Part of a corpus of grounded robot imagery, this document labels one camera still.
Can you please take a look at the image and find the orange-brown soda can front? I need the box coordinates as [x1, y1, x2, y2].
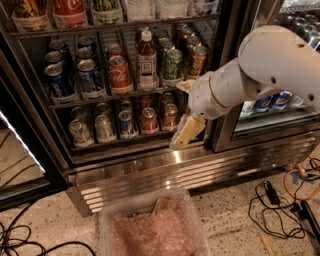
[186, 46, 208, 78]

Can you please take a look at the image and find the silver can behind glass left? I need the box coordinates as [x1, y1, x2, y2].
[240, 101, 255, 118]

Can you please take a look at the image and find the red coca-cola can top shelf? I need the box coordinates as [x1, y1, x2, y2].
[53, 0, 87, 29]

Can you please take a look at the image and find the glass fridge door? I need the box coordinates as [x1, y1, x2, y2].
[210, 0, 319, 152]

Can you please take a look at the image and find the red can bottom shelf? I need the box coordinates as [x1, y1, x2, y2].
[140, 107, 159, 134]

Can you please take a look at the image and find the blue pepsi can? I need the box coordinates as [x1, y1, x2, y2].
[77, 59, 106, 99]
[44, 64, 76, 103]

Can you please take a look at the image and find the orange cable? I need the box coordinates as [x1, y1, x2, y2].
[283, 156, 320, 202]

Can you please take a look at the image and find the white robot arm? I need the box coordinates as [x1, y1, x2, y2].
[170, 25, 320, 150]

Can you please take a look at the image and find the orange can bottom shelf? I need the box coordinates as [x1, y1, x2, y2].
[162, 103, 178, 130]

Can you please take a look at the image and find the green soda can front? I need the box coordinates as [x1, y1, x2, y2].
[162, 49, 183, 87]

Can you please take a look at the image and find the pepsi can behind glass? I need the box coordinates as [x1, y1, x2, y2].
[255, 96, 272, 113]
[271, 91, 292, 111]

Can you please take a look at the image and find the silver green can bottom left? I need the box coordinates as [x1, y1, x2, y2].
[69, 119, 94, 148]

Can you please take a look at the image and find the pepsi can behind glass right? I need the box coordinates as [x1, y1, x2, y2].
[271, 91, 292, 111]

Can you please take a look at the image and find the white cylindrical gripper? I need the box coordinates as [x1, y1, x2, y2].
[169, 78, 214, 150]

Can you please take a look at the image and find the black cable floor left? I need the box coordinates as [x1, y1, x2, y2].
[0, 203, 97, 256]

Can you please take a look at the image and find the clear plastic bin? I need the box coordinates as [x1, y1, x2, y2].
[99, 188, 210, 256]

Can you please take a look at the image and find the brown tea bottle white cap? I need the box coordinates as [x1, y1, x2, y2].
[136, 30, 158, 91]

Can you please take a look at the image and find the black power adapter cable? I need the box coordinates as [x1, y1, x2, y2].
[247, 180, 306, 240]

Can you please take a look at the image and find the blue can bottom shelf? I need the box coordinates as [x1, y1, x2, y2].
[118, 110, 137, 138]

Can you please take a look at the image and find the stainless steel fridge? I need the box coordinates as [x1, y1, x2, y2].
[0, 0, 319, 216]

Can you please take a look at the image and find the silver can bottom shelf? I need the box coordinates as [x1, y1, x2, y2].
[95, 115, 116, 143]

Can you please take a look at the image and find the pepsi can behind glass middle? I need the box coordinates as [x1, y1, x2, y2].
[255, 96, 272, 113]

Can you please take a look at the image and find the red coca-cola can front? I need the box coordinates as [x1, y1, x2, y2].
[108, 56, 133, 95]

